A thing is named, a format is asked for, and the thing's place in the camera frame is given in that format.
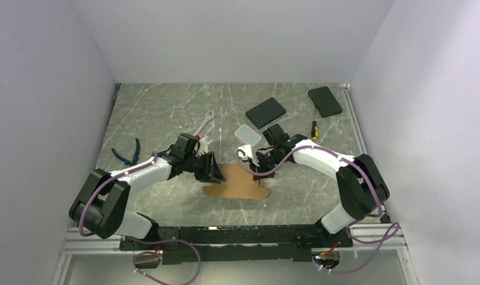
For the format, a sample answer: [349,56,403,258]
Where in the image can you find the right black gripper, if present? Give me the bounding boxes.
[250,147,286,180]

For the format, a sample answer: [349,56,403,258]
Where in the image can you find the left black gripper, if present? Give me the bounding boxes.
[184,150,226,183]

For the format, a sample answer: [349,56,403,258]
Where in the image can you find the brown cardboard box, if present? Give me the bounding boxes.
[202,163,270,200]

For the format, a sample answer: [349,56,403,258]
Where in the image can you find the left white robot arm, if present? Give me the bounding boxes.
[69,133,226,249]

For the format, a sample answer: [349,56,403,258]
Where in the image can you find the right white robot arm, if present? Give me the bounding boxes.
[236,124,390,246]

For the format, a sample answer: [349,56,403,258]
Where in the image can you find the silver open-end wrench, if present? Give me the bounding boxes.
[193,110,216,136]

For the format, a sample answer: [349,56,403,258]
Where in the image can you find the yellow black screwdriver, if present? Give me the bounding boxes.
[311,107,319,141]

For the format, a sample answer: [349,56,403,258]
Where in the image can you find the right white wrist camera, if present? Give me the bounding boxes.
[237,144,259,166]

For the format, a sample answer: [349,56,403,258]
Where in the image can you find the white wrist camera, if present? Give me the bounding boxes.
[237,144,259,166]
[197,136,214,156]

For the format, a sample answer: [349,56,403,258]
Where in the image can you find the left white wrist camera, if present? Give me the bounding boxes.
[197,136,214,156]

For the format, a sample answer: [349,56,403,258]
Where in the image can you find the black flat network switch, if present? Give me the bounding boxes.
[245,97,286,129]

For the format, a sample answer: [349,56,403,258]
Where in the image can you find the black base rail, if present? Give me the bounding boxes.
[119,224,353,265]

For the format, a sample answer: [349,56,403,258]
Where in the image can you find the blue handled pliers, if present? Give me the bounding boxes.
[111,137,141,167]

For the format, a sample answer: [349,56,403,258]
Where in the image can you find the black ported switch box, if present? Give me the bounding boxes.
[307,86,343,118]

